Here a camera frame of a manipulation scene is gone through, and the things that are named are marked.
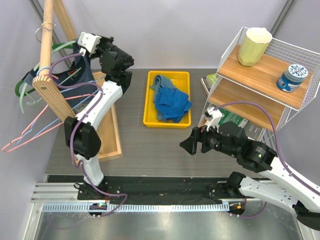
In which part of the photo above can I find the blue lidded jar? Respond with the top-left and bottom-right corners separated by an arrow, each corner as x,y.
276,64 -> 309,93

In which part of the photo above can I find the mint green hanger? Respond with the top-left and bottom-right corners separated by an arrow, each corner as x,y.
19,39 -> 83,114

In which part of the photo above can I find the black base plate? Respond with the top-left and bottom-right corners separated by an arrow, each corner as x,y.
73,176 -> 244,206

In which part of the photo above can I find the slotted metal rail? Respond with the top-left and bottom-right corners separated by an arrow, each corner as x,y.
42,201 -> 230,214

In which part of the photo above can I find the yellow plastic tray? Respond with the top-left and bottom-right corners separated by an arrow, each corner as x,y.
143,70 -> 192,129

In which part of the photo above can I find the dark navy tank top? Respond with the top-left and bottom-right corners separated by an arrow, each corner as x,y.
24,47 -> 101,113

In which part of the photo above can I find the royal blue tank top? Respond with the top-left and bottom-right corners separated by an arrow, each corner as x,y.
155,87 -> 192,124

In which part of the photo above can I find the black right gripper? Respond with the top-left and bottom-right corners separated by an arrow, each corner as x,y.
180,119 -> 239,158

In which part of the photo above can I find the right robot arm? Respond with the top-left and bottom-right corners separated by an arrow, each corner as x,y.
179,122 -> 320,231

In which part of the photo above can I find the light blue wire hanger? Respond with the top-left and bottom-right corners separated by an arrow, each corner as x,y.
12,72 -> 106,150

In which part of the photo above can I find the green box on shelf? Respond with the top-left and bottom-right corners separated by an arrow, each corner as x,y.
200,73 -> 218,95

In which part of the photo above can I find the pink wire hanger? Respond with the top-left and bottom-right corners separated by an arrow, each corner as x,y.
1,73 -> 101,153

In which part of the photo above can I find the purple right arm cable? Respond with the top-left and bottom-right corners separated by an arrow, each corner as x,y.
213,101 -> 320,219

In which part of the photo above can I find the pale green mug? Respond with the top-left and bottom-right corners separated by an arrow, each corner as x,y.
237,27 -> 273,67

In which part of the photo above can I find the white wire wooden shelf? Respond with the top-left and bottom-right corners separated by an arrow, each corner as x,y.
203,27 -> 320,130

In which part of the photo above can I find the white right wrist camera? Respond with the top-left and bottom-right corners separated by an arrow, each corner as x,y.
204,106 -> 223,132

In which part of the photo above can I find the wooden clothes rack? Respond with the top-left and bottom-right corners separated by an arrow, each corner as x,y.
32,0 -> 123,162

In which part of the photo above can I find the light blue tank top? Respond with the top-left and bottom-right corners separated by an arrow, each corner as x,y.
150,74 -> 176,102

